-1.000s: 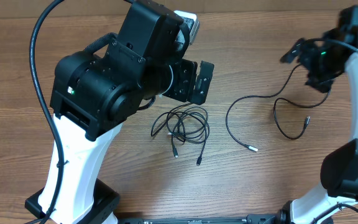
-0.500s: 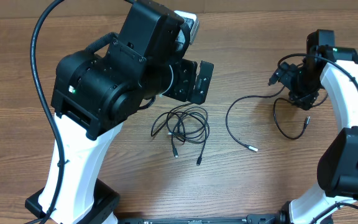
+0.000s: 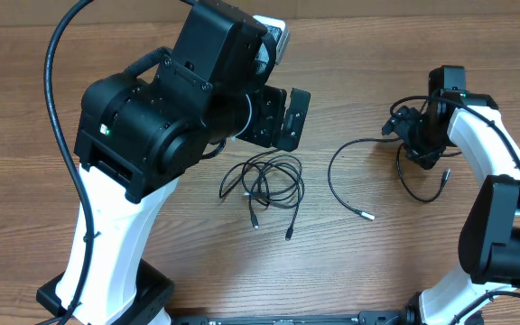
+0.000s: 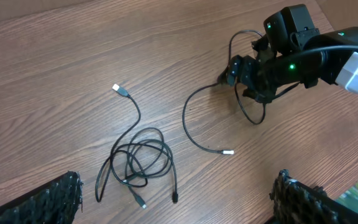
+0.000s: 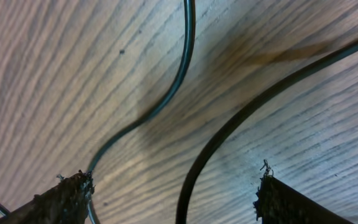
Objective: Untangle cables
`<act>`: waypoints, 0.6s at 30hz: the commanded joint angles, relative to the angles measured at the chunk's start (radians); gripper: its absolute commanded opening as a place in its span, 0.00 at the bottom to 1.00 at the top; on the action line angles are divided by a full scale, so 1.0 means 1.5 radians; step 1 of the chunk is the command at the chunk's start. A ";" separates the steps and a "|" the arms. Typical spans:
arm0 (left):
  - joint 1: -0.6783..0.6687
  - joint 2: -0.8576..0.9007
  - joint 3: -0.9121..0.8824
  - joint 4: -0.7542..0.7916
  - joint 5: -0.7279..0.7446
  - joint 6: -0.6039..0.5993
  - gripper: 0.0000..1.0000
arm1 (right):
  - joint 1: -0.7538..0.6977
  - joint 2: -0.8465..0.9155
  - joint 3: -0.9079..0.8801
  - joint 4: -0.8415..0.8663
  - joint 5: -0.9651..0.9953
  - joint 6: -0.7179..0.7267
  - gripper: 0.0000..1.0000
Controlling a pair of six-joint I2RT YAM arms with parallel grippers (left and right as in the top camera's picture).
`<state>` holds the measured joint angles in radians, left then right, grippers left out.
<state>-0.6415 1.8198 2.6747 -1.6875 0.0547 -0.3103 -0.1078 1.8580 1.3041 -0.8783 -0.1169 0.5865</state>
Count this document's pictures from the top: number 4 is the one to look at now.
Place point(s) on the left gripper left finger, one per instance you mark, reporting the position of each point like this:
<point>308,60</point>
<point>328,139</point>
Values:
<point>56,201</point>

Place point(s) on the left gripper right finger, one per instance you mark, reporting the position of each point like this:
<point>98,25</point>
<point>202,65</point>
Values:
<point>295,202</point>

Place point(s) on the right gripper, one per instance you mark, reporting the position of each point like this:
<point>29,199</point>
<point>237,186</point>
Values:
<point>244,70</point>

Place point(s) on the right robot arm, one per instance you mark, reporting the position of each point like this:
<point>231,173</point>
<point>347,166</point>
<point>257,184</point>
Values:
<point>291,52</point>

